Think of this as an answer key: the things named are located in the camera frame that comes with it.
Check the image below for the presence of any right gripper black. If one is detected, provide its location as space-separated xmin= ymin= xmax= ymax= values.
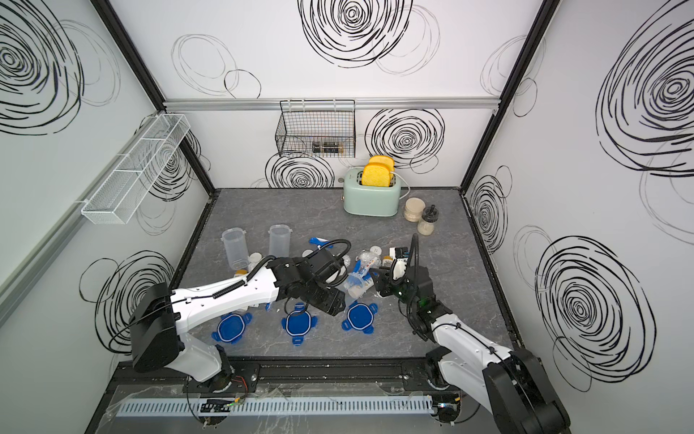
xmin=369 ymin=264 xmax=419 ymax=313

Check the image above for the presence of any clear container blue lid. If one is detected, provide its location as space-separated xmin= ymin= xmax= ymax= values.
xmin=343 ymin=251 xmax=381 ymax=299
xmin=269 ymin=224 xmax=292 ymax=258

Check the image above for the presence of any clear plastic container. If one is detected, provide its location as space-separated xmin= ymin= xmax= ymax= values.
xmin=220 ymin=227 xmax=249 ymax=271

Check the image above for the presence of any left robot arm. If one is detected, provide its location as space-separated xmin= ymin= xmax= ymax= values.
xmin=127 ymin=239 xmax=352 ymax=392

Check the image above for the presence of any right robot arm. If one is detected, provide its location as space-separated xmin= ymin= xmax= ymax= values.
xmin=370 ymin=235 xmax=571 ymax=433

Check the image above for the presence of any small bottle black cap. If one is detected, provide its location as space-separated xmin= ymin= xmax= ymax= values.
xmin=417 ymin=204 xmax=439 ymax=236

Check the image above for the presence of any beige round jar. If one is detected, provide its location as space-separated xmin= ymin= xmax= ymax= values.
xmin=403 ymin=197 xmax=426 ymax=222

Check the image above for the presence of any mint green toaster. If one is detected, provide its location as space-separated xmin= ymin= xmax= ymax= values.
xmin=343 ymin=167 xmax=410 ymax=217

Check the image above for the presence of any yellow sponge toast front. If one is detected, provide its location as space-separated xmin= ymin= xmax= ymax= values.
xmin=361 ymin=163 xmax=393 ymax=188

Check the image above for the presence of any yellow sponge toast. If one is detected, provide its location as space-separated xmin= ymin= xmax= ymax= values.
xmin=369 ymin=156 xmax=395 ymax=172
xmin=361 ymin=163 xmax=393 ymax=188

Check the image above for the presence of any yellow sponge toast back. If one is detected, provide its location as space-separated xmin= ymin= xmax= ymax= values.
xmin=369 ymin=156 xmax=395 ymax=172

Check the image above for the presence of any black wire wall basket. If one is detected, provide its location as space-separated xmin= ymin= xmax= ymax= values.
xmin=275 ymin=99 xmax=357 ymax=158

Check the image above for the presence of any white slotted cable duct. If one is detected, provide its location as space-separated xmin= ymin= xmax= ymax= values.
xmin=116 ymin=396 xmax=434 ymax=418

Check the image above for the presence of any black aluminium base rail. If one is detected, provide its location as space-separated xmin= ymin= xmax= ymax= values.
xmin=110 ymin=355 xmax=549 ymax=392

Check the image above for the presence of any white mesh wall shelf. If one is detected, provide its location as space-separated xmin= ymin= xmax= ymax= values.
xmin=81 ymin=114 xmax=191 ymax=225

